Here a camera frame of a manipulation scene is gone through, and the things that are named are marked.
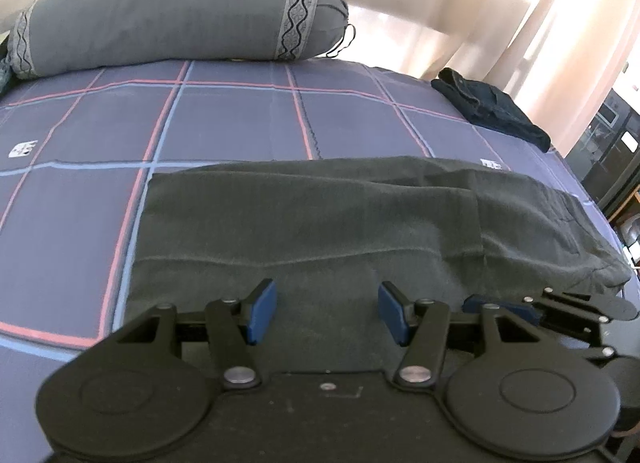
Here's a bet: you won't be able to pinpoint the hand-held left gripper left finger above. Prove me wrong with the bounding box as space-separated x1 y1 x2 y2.
112 279 278 390

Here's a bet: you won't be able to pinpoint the plaid blue bed sheet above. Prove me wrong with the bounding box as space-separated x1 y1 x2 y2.
0 59 640 463

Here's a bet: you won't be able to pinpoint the grey bolster pillow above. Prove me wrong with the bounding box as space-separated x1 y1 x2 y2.
7 0 356 79

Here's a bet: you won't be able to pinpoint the dark grey pants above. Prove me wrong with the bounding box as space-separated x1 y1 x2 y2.
122 156 632 374

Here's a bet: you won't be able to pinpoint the peach curtain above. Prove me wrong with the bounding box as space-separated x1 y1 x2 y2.
505 0 640 156

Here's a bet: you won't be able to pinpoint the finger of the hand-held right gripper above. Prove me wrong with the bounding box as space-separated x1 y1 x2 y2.
462 294 610 345
542 286 639 321

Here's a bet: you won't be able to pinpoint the dark blue jeans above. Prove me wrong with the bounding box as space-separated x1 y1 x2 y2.
431 67 552 153

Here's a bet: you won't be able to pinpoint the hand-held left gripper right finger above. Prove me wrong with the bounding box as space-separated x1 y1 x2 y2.
378 281 547 390

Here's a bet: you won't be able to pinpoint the dark cloth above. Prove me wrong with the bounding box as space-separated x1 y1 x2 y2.
0 38 13 94

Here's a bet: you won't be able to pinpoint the black glass cabinet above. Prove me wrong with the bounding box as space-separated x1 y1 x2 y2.
562 88 640 214

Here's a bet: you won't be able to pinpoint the sheer white curtain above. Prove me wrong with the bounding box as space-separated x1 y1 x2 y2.
0 0 551 84

